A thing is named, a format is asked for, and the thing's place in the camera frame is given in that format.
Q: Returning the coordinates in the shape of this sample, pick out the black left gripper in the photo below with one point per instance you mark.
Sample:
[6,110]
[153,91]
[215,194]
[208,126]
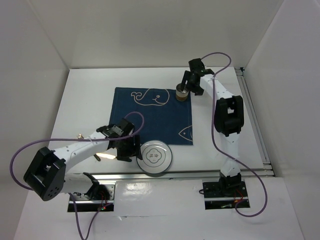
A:
[133,150]

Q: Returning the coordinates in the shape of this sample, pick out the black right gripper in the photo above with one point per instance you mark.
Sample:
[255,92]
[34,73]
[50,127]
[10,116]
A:
[187,76]

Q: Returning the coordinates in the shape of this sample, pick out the white round dinner plate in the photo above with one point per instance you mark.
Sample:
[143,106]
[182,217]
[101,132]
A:
[156,157]

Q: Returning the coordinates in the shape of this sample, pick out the dark blue embroidered cloth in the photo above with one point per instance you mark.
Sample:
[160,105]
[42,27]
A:
[166,119]

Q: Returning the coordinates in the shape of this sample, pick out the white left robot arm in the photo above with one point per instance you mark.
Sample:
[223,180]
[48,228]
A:
[48,174]

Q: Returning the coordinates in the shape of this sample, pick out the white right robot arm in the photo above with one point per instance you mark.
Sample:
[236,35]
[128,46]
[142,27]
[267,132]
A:
[227,121]

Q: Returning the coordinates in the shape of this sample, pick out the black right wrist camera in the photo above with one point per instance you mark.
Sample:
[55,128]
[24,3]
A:
[196,66]

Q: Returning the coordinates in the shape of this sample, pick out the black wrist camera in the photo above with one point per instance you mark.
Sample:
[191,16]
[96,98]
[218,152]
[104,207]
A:
[196,66]
[123,128]

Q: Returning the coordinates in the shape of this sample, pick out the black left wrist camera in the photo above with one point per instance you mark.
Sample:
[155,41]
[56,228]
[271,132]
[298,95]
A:
[123,128]

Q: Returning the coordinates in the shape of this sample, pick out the gold knife black handle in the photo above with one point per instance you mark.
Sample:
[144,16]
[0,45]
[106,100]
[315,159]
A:
[100,156]

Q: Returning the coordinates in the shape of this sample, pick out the gold fork black handle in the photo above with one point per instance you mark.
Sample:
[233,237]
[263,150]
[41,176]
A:
[80,136]

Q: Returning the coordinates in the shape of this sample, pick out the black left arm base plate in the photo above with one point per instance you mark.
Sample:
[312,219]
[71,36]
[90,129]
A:
[103,200]

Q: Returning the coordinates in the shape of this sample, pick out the aluminium frame rail right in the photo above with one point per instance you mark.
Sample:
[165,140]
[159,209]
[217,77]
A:
[255,117]

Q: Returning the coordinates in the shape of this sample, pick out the aluminium frame rail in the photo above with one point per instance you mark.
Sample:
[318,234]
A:
[177,175]
[255,117]

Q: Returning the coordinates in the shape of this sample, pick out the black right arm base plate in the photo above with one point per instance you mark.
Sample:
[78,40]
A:
[217,199]

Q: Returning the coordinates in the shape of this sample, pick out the aluminium frame rail front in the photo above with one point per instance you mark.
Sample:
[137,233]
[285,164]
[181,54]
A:
[177,175]

